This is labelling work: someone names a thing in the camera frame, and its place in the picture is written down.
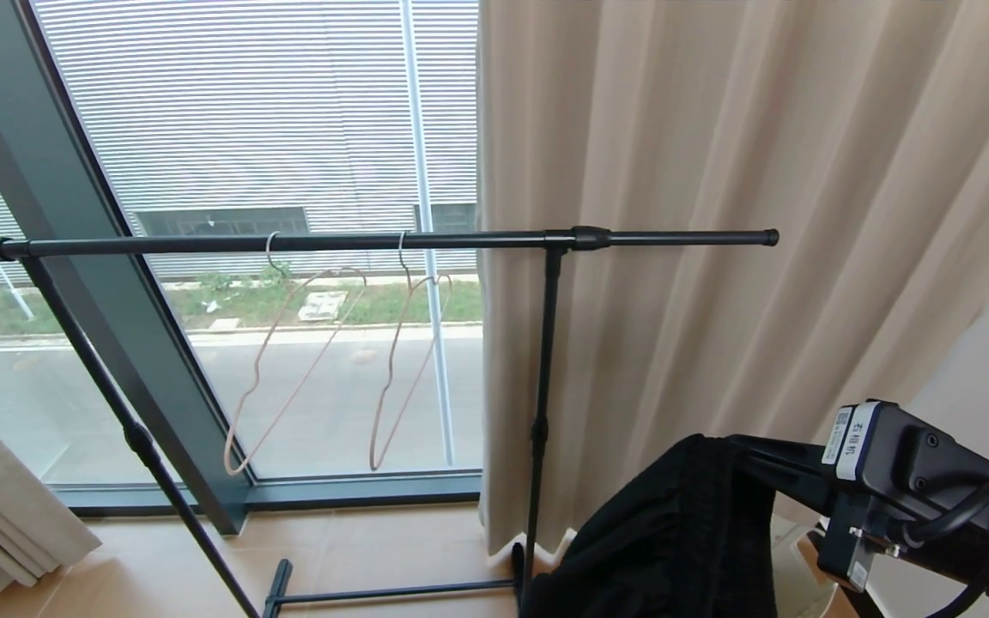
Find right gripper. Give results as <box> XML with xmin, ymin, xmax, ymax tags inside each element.
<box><xmin>821</xmin><ymin>399</ymin><xmax>989</xmax><ymax>540</ymax></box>

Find black shorts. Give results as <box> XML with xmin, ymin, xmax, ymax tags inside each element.
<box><xmin>519</xmin><ymin>433</ymin><xmax>779</xmax><ymax>618</ymax></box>

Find pink clothes hanger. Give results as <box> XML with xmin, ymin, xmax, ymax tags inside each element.
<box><xmin>369</xmin><ymin>232</ymin><xmax>453</xmax><ymax>472</ymax></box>
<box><xmin>224</xmin><ymin>232</ymin><xmax>368</xmax><ymax>476</ymax></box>

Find black clothes rack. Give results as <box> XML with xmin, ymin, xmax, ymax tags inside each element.
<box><xmin>0</xmin><ymin>227</ymin><xmax>780</xmax><ymax>618</ymax></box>

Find window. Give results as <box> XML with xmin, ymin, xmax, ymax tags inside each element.
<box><xmin>0</xmin><ymin>0</ymin><xmax>485</xmax><ymax>516</ymax></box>

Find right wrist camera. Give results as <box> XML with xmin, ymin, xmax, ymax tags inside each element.
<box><xmin>816</xmin><ymin>494</ymin><xmax>895</xmax><ymax>595</ymax></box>

